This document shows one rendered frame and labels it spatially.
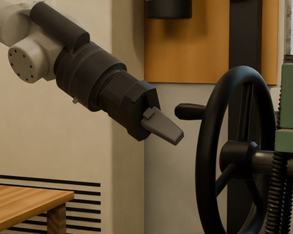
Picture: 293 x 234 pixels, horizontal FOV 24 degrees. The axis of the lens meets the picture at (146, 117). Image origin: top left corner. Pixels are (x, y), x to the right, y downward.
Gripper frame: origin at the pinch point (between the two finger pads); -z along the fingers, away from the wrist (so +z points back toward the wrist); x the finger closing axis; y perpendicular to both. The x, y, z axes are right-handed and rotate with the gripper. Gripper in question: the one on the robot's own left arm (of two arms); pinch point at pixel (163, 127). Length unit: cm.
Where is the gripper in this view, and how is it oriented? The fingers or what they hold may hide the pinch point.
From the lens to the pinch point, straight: 97.7
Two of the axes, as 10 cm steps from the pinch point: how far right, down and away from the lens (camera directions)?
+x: -1.2, -4.4, -8.9
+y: 6.4, -7.2, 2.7
